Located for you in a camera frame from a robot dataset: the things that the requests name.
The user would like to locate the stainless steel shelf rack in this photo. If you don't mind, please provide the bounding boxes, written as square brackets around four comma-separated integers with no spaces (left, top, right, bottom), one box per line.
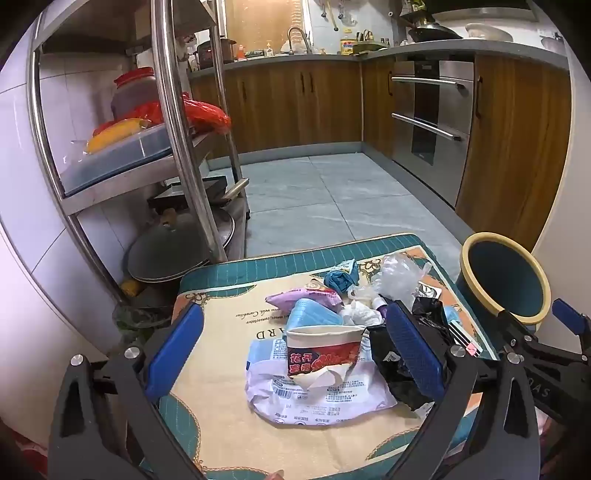
[28,0,252,305]

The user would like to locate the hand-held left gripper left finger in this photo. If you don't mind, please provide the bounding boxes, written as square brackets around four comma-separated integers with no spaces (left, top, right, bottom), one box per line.
[48,302,205,480]

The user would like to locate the clear plastic bag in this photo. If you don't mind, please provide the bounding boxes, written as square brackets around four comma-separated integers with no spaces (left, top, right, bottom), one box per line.
[369,253,432,305]

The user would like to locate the striped white green medicine box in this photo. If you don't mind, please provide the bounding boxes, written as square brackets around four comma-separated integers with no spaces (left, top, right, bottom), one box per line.
[441,305,485,357]

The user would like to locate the teal bin with yellow rim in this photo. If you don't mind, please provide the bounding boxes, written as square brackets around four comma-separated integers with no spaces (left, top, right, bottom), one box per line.
[456,232,552,330]

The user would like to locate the blue face mask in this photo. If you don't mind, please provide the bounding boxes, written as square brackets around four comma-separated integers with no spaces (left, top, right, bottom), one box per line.
[284,298,345,333]

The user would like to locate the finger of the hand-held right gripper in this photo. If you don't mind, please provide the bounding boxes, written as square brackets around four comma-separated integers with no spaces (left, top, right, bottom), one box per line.
[551,298,591,355]
[500,311,591,371]

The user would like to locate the teal wrapper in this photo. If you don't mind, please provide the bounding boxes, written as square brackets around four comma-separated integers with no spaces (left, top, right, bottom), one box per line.
[323,258,361,294]

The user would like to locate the steel kitchen faucet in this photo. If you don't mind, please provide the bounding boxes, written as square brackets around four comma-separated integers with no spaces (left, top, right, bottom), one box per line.
[287,27,315,55]

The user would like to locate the white tissue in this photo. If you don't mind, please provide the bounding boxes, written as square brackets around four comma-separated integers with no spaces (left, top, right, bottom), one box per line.
[339,298,384,328]

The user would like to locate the white blue wet wipe packet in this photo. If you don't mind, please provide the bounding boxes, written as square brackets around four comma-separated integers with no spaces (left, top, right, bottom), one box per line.
[245,339,398,428]

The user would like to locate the wooden kitchen cabinets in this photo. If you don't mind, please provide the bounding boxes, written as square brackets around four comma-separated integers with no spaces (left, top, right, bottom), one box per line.
[189,48,573,252]

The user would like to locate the dark rice cooker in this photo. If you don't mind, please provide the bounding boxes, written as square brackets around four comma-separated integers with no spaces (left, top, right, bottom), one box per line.
[196,39,237,65]

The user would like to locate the yellow packet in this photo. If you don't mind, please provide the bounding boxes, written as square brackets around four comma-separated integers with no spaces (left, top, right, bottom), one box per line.
[87,117,153,154]

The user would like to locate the stainless steel built-in oven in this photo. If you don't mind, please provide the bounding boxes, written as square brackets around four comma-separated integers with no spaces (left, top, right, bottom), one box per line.
[390,60,476,206]

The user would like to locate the black plastic bag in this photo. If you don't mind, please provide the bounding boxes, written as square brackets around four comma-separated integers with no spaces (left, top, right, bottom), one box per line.
[369,295,455,411]

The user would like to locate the white bowl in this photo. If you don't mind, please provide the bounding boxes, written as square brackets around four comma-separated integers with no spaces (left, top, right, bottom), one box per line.
[466,23,513,42]

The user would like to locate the dark jar with red lid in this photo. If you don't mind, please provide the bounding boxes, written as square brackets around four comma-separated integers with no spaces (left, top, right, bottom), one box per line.
[111,67,158,123]

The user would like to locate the pink snack packet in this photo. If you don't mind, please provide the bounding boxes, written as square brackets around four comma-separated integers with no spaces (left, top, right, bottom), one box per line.
[265,279,342,315]

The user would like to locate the glass pan lid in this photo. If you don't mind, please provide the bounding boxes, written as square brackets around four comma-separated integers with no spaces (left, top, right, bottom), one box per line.
[127,210,236,282]

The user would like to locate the paper cup red label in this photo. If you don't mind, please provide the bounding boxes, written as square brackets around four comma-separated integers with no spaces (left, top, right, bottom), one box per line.
[284,323,370,393]

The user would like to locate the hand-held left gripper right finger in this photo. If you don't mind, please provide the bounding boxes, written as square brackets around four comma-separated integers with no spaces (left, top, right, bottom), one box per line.
[386,301,541,480]

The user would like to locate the red plastic bag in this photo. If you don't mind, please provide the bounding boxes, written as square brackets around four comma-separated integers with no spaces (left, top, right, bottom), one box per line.
[134,92,232,134]

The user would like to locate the black flat box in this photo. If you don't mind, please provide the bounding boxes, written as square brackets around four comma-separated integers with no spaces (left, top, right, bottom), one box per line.
[148,175,229,213]

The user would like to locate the wooden pan handle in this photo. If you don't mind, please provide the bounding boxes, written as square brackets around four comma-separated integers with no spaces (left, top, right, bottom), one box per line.
[222,178,251,200]

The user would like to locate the blue plastic tray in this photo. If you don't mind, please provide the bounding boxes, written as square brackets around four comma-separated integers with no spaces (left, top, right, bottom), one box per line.
[60,124,208,197]

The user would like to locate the black wok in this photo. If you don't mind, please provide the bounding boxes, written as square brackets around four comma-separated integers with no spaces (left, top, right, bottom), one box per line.
[406,25,462,43]

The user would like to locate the teal patterned table mat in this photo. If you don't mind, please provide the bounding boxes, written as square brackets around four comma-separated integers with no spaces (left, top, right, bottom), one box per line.
[139,233,502,480]

